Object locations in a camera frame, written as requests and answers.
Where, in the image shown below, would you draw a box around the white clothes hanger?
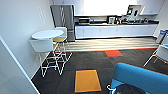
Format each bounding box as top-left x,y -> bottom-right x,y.
106,83 -> 117,93

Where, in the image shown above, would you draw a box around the white wardrobe door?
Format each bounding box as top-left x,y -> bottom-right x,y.
0,34 -> 41,94

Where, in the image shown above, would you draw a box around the black microwave oven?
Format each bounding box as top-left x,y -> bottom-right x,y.
77,17 -> 91,26

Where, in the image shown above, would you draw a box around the white chair with yellow seat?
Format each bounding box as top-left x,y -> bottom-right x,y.
52,26 -> 69,54

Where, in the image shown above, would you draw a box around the stainless steel refrigerator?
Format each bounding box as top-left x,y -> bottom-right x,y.
50,3 -> 76,43

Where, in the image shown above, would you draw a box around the white kitchen counter cabinets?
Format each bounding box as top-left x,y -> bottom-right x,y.
74,21 -> 160,41

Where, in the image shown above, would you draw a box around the black framed picture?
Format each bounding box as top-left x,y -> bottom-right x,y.
107,15 -> 118,25

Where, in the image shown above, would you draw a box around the round white table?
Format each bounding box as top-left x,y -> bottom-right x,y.
31,29 -> 65,41

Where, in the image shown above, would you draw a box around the large bright window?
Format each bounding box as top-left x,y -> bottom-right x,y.
82,0 -> 132,16

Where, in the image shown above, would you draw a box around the large blue sofa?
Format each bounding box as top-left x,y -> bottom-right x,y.
109,62 -> 168,94

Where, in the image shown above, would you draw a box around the white chair with blue seat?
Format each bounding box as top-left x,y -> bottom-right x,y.
142,43 -> 168,68

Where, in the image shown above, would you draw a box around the blue trash bin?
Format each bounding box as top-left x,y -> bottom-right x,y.
158,29 -> 168,45

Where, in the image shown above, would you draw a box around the white wall mounted box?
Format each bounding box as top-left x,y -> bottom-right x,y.
126,4 -> 140,17

